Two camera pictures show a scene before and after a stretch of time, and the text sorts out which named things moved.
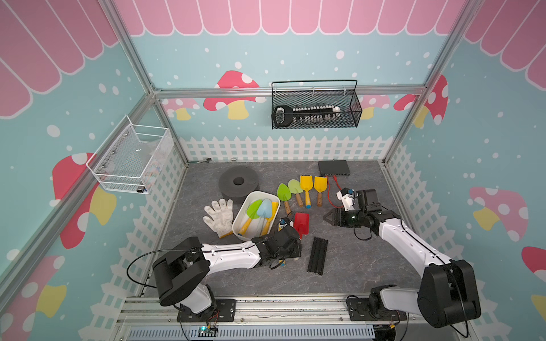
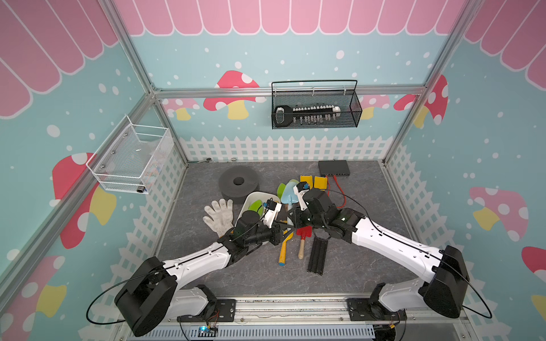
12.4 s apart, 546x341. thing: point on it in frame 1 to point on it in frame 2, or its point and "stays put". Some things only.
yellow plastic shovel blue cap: (306, 182) stays put
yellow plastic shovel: (320, 185) stays put
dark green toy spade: (284, 194) stays put
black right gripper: (338, 217) to (296, 214)
